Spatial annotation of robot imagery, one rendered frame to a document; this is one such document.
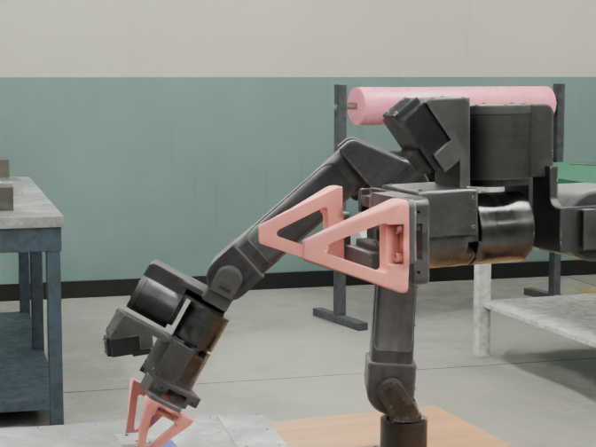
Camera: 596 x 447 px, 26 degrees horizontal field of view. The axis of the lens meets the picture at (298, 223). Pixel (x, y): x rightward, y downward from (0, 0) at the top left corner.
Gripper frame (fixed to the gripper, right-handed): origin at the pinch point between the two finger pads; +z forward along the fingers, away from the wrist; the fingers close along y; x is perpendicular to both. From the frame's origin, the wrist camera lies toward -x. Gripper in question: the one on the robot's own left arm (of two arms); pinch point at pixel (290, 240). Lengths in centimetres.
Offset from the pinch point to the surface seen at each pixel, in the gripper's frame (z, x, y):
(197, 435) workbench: -17, 40, -86
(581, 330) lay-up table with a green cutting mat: -263, 98, -362
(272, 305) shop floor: -210, 123, -597
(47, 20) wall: -99, -41, -664
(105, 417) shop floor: -68, 121, -392
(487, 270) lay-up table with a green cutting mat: -258, 83, -434
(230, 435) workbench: -22, 40, -85
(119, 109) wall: -139, 11, -660
